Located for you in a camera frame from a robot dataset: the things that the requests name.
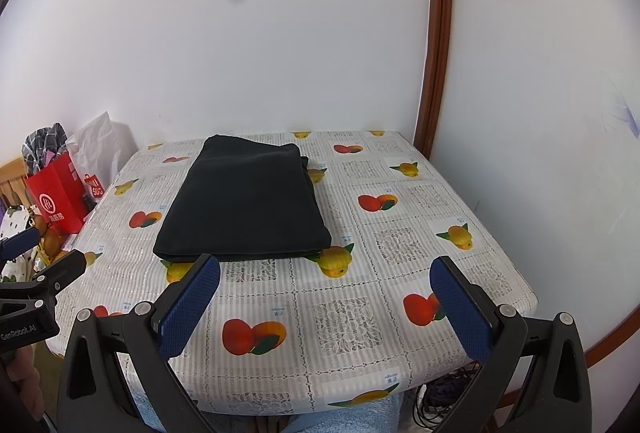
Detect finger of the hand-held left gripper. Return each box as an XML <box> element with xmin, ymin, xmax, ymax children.
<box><xmin>27</xmin><ymin>249</ymin><xmax>88</xmax><ymax>300</ymax></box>
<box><xmin>0</xmin><ymin>227</ymin><xmax>41</xmax><ymax>264</ymax></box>

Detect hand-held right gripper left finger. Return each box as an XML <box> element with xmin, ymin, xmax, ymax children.
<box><xmin>56</xmin><ymin>253</ymin><xmax>222</xmax><ymax>433</ymax></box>

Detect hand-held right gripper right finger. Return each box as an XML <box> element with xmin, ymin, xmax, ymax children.
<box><xmin>429</xmin><ymin>255</ymin><xmax>593</xmax><ymax>433</ymax></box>

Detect black sweatshirt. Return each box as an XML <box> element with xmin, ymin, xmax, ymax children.
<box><xmin>153</xmin><ymin>134</ymin><xmax>333</xmax><ymax>264</ymax></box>

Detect person's left hand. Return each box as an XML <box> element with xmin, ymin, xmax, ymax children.
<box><xmin>5</xmin><ymin>345</ymin><xmax>43</xmax><ymax>414</ymax></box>

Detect white floral cloth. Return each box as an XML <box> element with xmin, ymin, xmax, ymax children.
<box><xmin>0</xmin><ymin>206</ymin><xmax>38</xmax><ymax>284</ymax></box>

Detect red paper bag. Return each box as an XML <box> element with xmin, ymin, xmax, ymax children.
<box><xmin>25</xmin><ymin>152</ymin><xmax>91</xmax><ymax>235</ymax></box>

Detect wooden headboard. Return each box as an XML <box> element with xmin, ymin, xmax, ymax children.
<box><xmin>0</xmin><ymin>158</ymin><xmax>28</xmax><ymax>209</ymax></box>

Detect white bag with red logo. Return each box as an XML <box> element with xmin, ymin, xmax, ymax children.
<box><xmin>81</xmin><ymin>174</ymin><xmax>103</xmax><ymax>209</ymax></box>

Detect grey plaid cloth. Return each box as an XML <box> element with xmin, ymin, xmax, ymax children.
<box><xmin>21</xmin><ymin>123</ymin><xmax>68</xmax><ymax>176</ymax></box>

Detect fruit-print tablecloth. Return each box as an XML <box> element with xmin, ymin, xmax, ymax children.
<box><xmin>55</xmin><ymin>129</ymin><xmax>538</xmax><ymax>416</ymax></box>

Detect white plastic bag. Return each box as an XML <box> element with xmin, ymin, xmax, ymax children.
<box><xmin>65</xmin><ymin>112</ymin><xmax>126</xmax><ymax>184</ymax></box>

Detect wooden baseboard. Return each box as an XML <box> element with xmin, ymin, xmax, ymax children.
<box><xmin>584</xmin><ymin>328</ymin><xmax>640</xmax><ymax>370</ymax></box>

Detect black cable bundle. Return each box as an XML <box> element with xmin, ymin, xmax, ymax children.
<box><xmin>412</xmin><ymin>360</ymin><xmax>483</xmax><ymax>431</ymax></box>

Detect wooden door frame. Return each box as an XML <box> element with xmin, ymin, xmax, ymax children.
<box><xmin>414</xmin><ymin>0</ymin><xmax>453</xmax><ymax>159</ymax></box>

